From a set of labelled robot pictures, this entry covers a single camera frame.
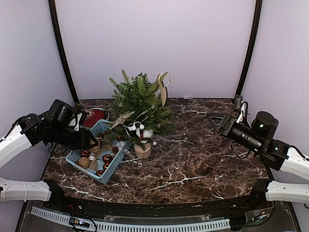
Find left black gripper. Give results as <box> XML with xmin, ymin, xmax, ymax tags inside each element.
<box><xmin>49</xmin><ymin>124</ymin><xmax>98</xmax><ymax>151</ymax></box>

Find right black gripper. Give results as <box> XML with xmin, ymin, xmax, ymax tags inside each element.
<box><xmin>206</xmin><ymin>113</ymin><xmax>263</xmax><ymax>154</ymax></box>

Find twine ball ornament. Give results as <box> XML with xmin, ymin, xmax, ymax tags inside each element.
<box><xmin>78</xmin><ymin>157</ymin><xmax>91</xmax><ymax>169</ymax></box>

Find white ball string lights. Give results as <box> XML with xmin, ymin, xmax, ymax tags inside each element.
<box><xmin>123</xmin><ymin>105</ymin><xmax>156</xmax><ymax>159</ymax></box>

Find white cotton boll ornament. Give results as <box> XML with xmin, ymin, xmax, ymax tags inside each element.
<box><xmin>136</xmin><ymin>128</ymin><xmax>154</xmax><ymax>144</ymax></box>

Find small green christmas tree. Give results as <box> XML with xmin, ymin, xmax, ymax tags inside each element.
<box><xmin>105</xmin><ymin>70</ymin><xmax>174</xmax><ymax>146</ymax></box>

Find wooden heart ornament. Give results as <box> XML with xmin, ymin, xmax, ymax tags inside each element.
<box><xmin>157</xmin><ymin>72</ymin><xmax>174</xmax><ymax>107</ymax></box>

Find silver glitter star topper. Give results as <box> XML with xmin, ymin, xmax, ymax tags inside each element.
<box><xmin>111</xmin><ymin>111</ymin><xmax>135</xmax><ymax>129</ymax></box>

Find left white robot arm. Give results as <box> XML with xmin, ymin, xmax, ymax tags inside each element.
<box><xmin>0</xmin><ymin>100</ymin><xmax>99</xmax><ymax>211</ymax></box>

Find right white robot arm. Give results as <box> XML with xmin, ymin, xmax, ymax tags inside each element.
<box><xmin>206</xmin><ymin>111</ymin><xmax>309</xmax><ymax>210</ymax></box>

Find copper red bauble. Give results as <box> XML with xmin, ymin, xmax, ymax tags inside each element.
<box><xmin>102</xmin><ymin>154</ymin><xmax>113</xmax><ymax>163</ymax></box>
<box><xmin>103</xmin><ymin>163</ymin><xmax>110</xmax><ymax>171</ymax></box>
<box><xmin>96</xmin><ymin>170</ymin><xmax>104</xmax><ymax>176</ymax></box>
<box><xmin>81</xmin><ymin>150</ymin><xmax>90</xmax><ymax>158</ymax></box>

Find red floral plate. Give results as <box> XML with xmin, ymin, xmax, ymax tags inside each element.
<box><xmin>82</xmin><ymin>109</ymin><xmax>106</xmax><ymax>128</ymax></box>

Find light blue plastic basket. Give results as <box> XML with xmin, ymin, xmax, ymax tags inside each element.
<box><xmin>65</xmin><ymin>119</ymin><xmax>133</xmax><ymax>185</ymax></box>

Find burlap bow ornament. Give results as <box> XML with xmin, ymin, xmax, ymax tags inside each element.
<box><xmin>89</xmin><ymin>156</ymin><xmax>100</xmax><ymax>171</ymax></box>

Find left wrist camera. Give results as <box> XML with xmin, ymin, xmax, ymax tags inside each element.
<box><xmin>69</xmin><ymin>111</ymin><xmax>86</xmax><ymax>131</ymax></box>

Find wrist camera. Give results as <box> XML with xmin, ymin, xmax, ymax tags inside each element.
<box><xmin>234</xmin><ymin>95</ymin><xmax>248</xmax><ymax>123</ymax></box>
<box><xmin>69</xmin><ymin>111</ymin><xmax>86</xmax><ymax>131</ymax></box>

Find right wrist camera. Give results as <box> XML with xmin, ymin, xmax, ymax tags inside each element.
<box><xmin>234</xmin><ymin>95</ymin><xmax>248</xmax><ymax>123</ymax></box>

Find white cable duct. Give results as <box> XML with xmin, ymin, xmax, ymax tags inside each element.
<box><xmin>30</xmin><ymin>206</ymin><xmax>231</xmax><ymax>232</ymax></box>

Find black table front rail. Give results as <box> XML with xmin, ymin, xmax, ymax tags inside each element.
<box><xmin>45</xmin><ymin>177</ymin><xmax>274</xmax><ymax>218</ymax></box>

